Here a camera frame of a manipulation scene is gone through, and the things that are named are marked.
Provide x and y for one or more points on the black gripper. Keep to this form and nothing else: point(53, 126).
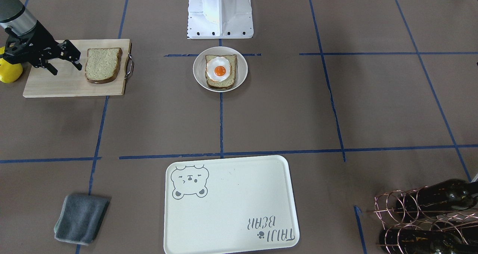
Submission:
point(42, 38)

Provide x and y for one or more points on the brown bread slice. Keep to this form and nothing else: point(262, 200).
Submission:
point(103, 65)

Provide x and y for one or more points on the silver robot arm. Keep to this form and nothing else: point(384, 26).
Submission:
point(14, 13)

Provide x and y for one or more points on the white bear tray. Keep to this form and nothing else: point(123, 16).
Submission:
point(230, 205)

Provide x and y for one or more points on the wooden cutting board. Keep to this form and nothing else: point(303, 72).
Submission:
point(70, 82)

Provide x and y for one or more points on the whole yellow lemon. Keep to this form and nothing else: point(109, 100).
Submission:
point(9, 73)

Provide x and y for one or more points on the white bowl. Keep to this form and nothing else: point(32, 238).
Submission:
point(199, 67)

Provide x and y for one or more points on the grey folded cloth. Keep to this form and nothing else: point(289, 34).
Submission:
point(80, 219)

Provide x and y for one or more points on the toast with fried egg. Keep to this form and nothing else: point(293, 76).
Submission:
point(220, 71)

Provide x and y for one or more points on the dark wine bottle back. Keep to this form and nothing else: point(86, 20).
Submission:
point(409, 241)

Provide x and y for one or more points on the dark wine bottle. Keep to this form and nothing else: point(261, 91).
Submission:
point(442, 198)
point(409, 241)

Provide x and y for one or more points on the dark wine bottle front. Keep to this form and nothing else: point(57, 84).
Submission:
point(442, 198)

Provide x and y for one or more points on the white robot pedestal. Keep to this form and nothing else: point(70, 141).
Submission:
point(219, 19)

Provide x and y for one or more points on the copper wire bottle rack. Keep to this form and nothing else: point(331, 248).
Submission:
point(438, 219)

